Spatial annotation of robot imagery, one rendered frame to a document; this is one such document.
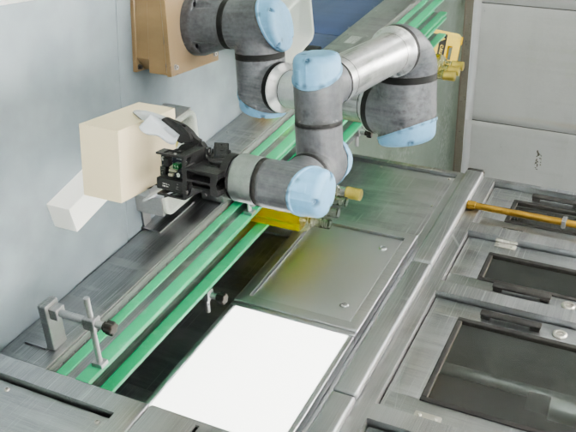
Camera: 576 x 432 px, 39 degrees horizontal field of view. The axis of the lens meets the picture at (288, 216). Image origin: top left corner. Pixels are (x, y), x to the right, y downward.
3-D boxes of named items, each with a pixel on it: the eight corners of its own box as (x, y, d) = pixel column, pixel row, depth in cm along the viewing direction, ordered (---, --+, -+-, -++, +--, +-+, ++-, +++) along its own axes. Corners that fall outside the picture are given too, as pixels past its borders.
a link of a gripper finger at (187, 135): (165, 111, 128) (205, 149, 127) (171, 110, 130) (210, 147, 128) (153, 133, 131) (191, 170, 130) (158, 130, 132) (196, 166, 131)
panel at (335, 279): (137, 421, 175) (278, 470, 162) (135, 411, 174) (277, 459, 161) (309, 220, 244) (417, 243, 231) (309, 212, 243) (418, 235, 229)
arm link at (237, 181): (273, 151, 125) (271, 200, 128) (247, 147, 127) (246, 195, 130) (249, 165, 119) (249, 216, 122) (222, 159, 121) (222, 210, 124)
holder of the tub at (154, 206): (140, 229, 203) (165, 236, 200) (124, 129, 189) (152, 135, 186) (177, 198, 217) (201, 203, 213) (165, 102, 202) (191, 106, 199)
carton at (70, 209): (46, 204, 170) (69, 209, 167) (111, 141, 186) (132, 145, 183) (55, 226, 173) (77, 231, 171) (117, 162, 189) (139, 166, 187)
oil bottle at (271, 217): (238, 219, 223) (309, 235, 215) (237, 201, 220) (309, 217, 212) (248, 209, 228) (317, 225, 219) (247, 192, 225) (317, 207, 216)
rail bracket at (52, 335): (27, 350, 168) (115, 379, 159) (9, 284, 159) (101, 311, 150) (42, 336, 171) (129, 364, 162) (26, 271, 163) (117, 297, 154)
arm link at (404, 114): (261, 44, 195) (451, 69, 158) (264, 105, 200) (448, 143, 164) (223, 52, 187) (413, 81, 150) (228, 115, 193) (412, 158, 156)
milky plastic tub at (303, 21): (252, 15, 238) (279, 18, 234) (285, -16, 253) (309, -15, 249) (260, 68, 249) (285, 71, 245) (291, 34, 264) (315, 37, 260)
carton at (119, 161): (79, 123, 128) (117, 130, 125) (138, 102, 141) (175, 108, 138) (84, 195, 132) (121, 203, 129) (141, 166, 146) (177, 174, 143)
